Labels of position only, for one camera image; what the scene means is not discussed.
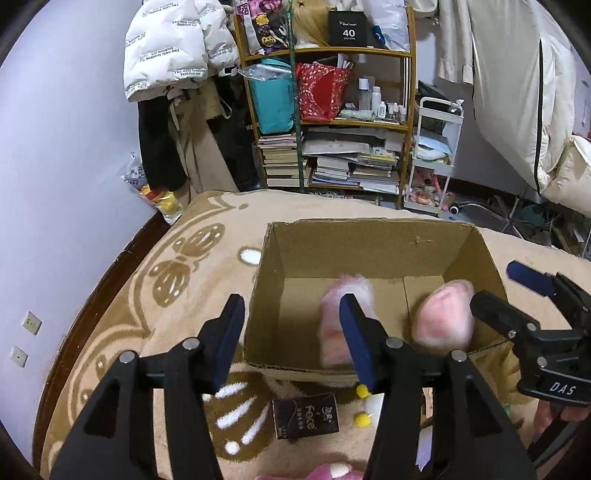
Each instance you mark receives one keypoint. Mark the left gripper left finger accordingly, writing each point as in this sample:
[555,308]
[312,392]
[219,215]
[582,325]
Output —
[113,435]

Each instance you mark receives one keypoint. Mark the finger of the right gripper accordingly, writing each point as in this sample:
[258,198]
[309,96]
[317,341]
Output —
[507,320]
[541,283]

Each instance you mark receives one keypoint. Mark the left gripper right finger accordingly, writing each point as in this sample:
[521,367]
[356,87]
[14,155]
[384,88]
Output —
[473,437]

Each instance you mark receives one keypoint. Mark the pink swirl roll cushion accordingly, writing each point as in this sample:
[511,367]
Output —
[444,321]

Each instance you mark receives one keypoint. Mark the black face tissue pack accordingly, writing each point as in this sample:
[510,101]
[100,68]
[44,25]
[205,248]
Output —
[303,417]

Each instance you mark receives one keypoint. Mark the pink plush toy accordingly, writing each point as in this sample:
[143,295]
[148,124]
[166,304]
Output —
[334,471]

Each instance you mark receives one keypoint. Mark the person right hand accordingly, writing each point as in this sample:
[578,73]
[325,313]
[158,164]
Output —
[546,414]

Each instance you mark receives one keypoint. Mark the open cardboard box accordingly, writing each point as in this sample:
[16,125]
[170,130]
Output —
[369,286]

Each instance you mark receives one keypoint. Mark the white rolling cart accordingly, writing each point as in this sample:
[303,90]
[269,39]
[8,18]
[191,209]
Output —
[434,149]

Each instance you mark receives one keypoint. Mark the cream folded mattress chair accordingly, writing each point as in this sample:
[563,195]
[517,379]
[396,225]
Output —
[524,98]

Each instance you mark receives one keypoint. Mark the pile of magazines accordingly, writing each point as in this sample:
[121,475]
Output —
[353,158]

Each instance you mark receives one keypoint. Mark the plastic bag with toys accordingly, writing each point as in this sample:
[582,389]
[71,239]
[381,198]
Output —
[161,199]

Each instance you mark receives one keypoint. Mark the floral beige curtain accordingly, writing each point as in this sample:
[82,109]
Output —
[444,41]

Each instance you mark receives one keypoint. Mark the stack of books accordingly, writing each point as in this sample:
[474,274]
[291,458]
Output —
[282,166]

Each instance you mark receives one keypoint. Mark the red gift bag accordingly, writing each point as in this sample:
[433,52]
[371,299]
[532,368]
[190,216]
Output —
[320,91]

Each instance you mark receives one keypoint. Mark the white plastic bag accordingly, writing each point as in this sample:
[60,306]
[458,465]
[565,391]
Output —
[389,21]

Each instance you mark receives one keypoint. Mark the teal gift bag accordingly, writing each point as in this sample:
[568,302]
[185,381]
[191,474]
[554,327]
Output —
[271,83]

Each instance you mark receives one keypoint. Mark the black box number 40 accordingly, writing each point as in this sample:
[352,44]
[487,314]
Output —
[347,28]

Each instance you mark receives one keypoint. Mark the beige hanging coat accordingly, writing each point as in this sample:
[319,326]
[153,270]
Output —
[199,154]

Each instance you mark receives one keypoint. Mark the blonde wig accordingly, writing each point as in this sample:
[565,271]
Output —
[311,22]

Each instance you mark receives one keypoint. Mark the anime print bag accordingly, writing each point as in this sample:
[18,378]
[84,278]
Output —
[264,24]

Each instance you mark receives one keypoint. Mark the white puffer jacket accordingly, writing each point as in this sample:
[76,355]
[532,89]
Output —
[175,45]

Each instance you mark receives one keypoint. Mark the wall socket lower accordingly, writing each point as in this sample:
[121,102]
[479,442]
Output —
[18,356]

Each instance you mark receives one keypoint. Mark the wall socket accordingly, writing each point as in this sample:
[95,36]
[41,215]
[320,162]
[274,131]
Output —
[18,356]
[31,323]

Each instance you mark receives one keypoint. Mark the wall socket upper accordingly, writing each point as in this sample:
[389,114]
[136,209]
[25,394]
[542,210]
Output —
[31,323]

